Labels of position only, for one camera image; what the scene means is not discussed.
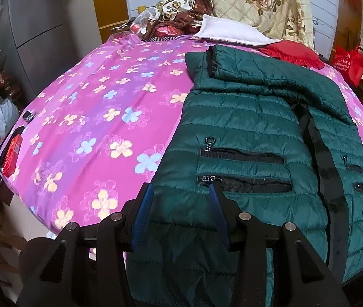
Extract grey refrigerator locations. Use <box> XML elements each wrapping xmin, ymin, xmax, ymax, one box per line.
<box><xmin>0</xmin><ymin>0</ymin><xmax>105</xmax><ymax>103</ymax></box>

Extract brown floral blanket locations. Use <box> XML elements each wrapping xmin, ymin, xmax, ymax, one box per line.
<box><xmin>130</xmin><ymin>0</ymin><xmax>214</xmax><ymax>42</ymax></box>

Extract white plastic bag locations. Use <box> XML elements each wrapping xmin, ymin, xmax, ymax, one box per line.
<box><xmin>0</xmin><ymin>94</ymin><xmax>20</xmax><ymax>141</ymax></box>

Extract red shopping bag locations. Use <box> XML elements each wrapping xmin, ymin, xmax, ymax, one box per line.
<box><xmin>333</xmin><ymin>45</ymin><xmax>363</xmax><ymax>87</ymax></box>

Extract pink floral bed sheet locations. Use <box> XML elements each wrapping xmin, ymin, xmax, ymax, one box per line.
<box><xmin>0</xmin><ymin>34</ymin><xmax>363</xmax><ymax>240</ymax></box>

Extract clear plastic bag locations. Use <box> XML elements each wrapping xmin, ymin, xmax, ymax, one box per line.
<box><xmin>130</xmin><ymin>9</ymin><xmax>155</xmax><ymax>37</ymax></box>

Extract green puffer jacket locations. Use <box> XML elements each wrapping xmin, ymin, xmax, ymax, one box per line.
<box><xmin>125</xmin><ymin>45</ymin><xmax>363</xmax><ymax>307</ymax></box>

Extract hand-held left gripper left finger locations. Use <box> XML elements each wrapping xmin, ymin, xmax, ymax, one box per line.
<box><xmin>15</xmin><ymin>182</ymin><xmax>155</xmax><ymax>307</ymax></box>

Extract yellow wooden door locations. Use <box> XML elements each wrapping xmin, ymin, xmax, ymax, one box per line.
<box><xmin>92</xmin><ymin>0</ymin><xmax>130</xmax><ymax>43</ymax></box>

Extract red flat packet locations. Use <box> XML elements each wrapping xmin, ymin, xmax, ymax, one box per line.
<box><xmin>2</xmin><ymin>134</ymin><xmax>22</xmax><ymax>177</ymax></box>

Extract red frilled pillow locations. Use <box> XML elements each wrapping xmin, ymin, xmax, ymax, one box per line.
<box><xmin>258</xmin><ymin>40</ymin><xmax>326</xmax><ymax>70</ymax></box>

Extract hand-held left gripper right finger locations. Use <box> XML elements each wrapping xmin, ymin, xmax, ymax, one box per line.
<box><xmin>209</xmin><ymin>183</ymin><xmax>350</xmax><ymax>307</ymax></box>

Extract beige rose print quilt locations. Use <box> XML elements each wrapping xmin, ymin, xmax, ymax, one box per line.
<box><xmin>180</xmin><ymin>0</ymin><xmax>318</xmax><ymax>55</ymax></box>

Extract red foil packet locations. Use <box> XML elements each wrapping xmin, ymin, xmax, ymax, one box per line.
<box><xmin>156</xmin><ymin>26</ymin><xmax>179</xmax><ymax>37</ymax></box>

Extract white pillow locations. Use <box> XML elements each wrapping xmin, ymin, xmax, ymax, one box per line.
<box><xmin>194</xmin><ymin>14</ymin><xmax>281</xmax><ymax>46</ymax></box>

